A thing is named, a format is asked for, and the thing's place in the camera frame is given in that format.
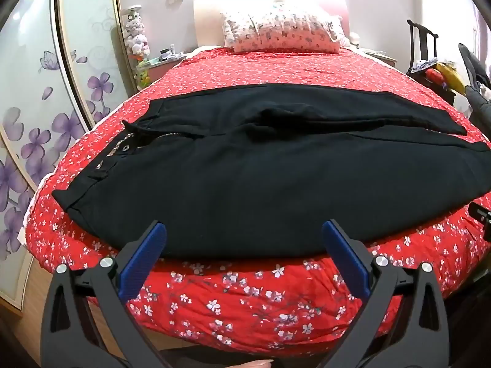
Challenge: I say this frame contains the black pants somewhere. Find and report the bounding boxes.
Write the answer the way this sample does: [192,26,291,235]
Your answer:
[52,83,489,259]

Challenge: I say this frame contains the stack of plush toys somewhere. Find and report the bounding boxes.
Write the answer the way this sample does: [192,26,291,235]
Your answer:
[121,5,152,87]

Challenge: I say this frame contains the wardrobe door with purple flowers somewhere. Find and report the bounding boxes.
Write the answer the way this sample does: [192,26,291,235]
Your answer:
[0,0,133,307]

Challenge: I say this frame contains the yellow plush toy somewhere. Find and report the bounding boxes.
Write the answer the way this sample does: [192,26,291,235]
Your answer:
[435,62,466,94]

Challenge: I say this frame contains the red floral bedspread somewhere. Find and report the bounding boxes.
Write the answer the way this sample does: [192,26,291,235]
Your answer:
[24,45,491,357]

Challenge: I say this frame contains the bedside table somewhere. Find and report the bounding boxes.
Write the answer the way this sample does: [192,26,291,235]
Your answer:
[136,48,188,89]

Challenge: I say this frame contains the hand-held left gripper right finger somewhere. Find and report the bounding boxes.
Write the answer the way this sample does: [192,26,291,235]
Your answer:
[321,220,450,368]

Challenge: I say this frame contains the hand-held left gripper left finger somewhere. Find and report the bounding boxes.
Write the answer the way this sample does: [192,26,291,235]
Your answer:
[40,220,169,368]

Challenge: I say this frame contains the black wooden chair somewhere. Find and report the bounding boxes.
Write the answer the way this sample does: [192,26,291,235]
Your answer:
[406,19,440,75]

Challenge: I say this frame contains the white floral pillow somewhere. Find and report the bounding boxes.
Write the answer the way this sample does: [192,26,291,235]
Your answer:
[220,2,344,54]

